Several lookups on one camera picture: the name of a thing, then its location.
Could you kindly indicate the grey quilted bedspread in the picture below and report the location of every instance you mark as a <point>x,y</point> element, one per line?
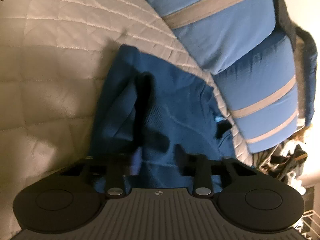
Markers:
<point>50,80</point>

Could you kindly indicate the folded dark blue garment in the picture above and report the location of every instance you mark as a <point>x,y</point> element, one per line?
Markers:
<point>310,80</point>

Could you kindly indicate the black garment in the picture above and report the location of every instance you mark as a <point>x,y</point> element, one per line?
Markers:
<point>282,7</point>

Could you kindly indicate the black bag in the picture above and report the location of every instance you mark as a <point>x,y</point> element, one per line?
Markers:
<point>292,160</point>

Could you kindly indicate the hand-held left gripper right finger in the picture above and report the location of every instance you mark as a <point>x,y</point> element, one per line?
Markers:
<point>202,167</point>

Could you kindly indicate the striped canvas tote bag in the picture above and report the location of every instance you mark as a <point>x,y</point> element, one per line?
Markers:
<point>262,160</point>

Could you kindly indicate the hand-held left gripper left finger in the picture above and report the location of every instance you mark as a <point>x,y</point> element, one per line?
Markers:
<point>136,162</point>

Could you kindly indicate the dark blue sweatshirt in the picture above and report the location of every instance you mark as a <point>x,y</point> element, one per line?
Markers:
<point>175,105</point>

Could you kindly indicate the blue grey-striped pillow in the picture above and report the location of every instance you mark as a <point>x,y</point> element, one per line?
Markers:
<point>262,85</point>
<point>220,35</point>

